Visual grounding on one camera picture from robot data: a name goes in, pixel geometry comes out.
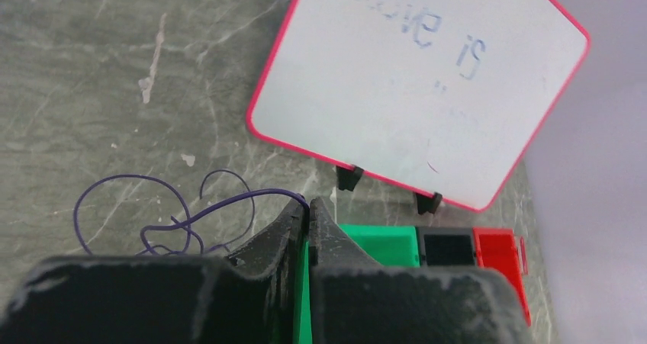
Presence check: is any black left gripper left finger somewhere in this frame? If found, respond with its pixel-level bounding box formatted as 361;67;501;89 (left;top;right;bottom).
1;201;306;343

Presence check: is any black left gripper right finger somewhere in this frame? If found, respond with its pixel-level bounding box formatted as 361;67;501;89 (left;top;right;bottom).
309;199;531;343

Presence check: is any green plastic bin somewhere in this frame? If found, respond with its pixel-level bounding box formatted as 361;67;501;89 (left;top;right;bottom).
293;224;420;344

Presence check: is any black plastic bin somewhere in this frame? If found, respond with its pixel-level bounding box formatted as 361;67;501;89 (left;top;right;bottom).
416;227;478;266

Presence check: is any purple cable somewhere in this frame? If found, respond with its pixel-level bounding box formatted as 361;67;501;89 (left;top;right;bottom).
72;169;311;257

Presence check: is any red plastic bin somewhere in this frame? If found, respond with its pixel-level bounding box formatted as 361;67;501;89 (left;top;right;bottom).
472;227;532;326

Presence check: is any black whiteboard stand foot right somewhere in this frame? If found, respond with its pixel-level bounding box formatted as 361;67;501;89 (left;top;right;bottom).
414;193;443;215

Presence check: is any black whiteboard stand foot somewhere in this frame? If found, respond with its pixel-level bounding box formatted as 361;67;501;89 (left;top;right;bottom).
414;193;443;215
336;166;364;191

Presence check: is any black whiteboard stand foot left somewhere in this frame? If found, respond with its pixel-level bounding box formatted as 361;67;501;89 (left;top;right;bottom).
336;166;364;191

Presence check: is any pink framed whiteboard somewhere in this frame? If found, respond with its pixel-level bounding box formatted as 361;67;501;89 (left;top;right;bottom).
246;0;591;211

